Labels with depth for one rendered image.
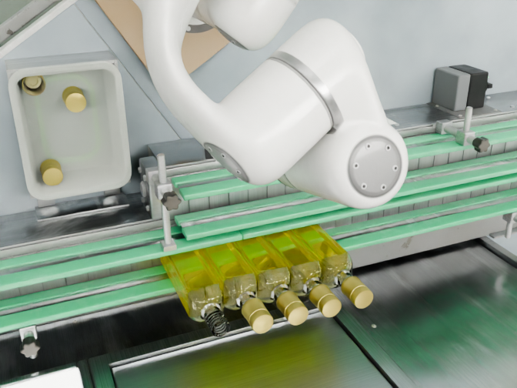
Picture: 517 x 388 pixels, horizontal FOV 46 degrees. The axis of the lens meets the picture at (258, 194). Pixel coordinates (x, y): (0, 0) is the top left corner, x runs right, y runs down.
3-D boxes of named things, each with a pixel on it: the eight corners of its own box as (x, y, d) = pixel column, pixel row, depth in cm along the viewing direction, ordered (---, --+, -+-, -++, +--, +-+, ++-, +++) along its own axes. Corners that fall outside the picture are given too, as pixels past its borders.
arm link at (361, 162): (257, 85, 43) (349, -1, 44) (212, 87, 52) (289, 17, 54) (371, 232, 48) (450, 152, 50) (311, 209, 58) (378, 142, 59)
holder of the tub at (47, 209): (32, 209, 111) (36, 227, 105) (4, 59, 99) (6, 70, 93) (125, 192, 117) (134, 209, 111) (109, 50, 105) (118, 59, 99)
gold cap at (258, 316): (241, 319, 93) (251, 336, 89) (241, 300, 91) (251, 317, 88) (262, 314, 94) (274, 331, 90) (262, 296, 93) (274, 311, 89)
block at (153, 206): (139, 205, 112) (148, 222, 106) (135, 158, 108) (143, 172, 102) (158, 202, 113) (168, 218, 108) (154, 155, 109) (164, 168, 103)
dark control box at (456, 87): (430, 102, 137) (454, 112, 130) (434, 66, 133) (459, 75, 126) (459, 97, 140) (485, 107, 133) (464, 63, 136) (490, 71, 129)
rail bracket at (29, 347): (18, 331, 106) (22, 381, 95) (11, 299, 103) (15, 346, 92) (42, 326, 107) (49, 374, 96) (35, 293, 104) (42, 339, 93)
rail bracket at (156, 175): (150, 230, 107) (168, 265, 97) (141, 141, 100) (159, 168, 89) (166, 227, 108) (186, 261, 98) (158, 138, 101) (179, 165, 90)
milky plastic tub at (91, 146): (27, 184, 109) (30, 203, 101) (2, 59, 99) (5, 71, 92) (124, 168, 115) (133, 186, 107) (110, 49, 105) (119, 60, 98)
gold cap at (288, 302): (275, 312, 95) (288, 328, 91) (276, 293, 93) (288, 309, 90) (296, 306, 96) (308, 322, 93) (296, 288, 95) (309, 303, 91)
